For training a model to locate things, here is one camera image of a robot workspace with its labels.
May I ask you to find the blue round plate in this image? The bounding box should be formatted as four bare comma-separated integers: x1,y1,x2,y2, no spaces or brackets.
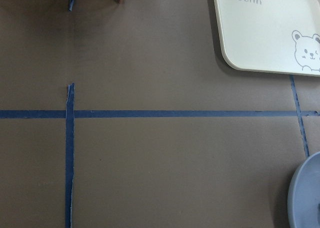
287,152,320,227

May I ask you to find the cream bear tray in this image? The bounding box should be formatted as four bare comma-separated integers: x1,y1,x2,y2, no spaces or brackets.
214,0,320,76

